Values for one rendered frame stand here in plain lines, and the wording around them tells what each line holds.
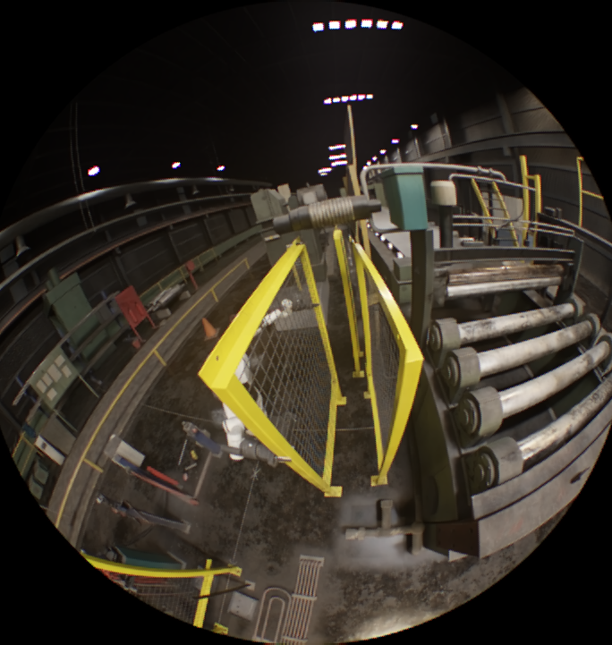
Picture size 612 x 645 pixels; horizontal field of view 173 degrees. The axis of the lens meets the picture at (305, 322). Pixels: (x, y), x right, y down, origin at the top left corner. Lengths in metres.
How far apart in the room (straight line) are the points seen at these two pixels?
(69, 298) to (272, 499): 9.33
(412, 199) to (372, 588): 2.94
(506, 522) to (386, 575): 1.45
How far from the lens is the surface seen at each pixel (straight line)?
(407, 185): 1.32
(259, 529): 2.41
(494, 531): 1.00
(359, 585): 2.30
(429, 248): 1.42
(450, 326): 1.56
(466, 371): 1.33
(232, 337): 0.55
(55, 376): 7.11
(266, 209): 4.08
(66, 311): 9.66
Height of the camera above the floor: 2.18
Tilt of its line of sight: 33 degrees down
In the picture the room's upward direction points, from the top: 17 degrees counter-clockwise
